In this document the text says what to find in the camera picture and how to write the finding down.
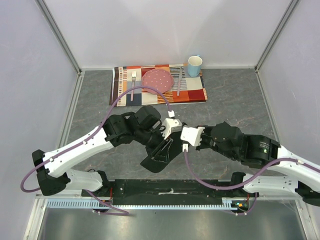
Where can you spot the aluminium frame rail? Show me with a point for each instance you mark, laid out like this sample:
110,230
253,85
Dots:
263,186

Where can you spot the pink handled knife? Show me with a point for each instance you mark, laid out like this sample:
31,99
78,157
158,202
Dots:
179,81

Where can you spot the light blue mug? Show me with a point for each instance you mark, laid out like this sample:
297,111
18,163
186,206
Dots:
194,65

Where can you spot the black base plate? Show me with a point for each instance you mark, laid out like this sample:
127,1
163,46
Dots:
125,188

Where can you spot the colourful patchwork placemat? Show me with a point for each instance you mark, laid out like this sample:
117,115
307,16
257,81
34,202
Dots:
192,89

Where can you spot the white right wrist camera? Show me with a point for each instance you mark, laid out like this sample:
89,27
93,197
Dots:
192,135

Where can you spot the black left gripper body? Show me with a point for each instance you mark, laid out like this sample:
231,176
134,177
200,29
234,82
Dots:
150,139

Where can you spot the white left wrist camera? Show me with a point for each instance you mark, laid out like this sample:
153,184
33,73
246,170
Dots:
170,125

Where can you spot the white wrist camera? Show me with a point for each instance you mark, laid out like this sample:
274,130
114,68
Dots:
170,125
192,135

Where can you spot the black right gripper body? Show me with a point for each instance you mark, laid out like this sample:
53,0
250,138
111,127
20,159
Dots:
203,141

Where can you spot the light blue cable duct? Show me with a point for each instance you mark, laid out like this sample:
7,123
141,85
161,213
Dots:
158,202

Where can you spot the pink handled fork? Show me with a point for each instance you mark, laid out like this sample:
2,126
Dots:
133,80

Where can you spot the black zip tool case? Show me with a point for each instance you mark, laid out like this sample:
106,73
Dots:
157,164

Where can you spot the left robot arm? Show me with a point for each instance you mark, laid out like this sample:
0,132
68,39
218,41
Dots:
54,169

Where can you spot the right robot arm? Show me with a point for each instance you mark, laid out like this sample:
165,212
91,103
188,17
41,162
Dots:
279,172

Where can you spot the pink dotted plate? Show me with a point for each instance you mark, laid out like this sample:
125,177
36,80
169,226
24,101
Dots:
159,79

